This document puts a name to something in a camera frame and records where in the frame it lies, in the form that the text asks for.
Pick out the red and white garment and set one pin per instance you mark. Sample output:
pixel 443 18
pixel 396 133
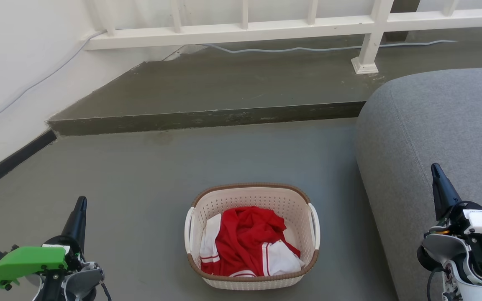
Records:
pixel 245 238

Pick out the grey fabric sofa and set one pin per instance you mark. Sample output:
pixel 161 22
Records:
pixel 433 125

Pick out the white wooden railing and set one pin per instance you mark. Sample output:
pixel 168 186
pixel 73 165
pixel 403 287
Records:
pixel 232 33

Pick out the black baseboard strip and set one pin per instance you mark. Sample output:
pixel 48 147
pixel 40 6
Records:
pixel 11 163

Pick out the cream plastic laundry basket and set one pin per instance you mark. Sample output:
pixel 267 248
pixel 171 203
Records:
pixel 262 196

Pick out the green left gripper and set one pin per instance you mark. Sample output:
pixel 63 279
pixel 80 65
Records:
pixel 27 259

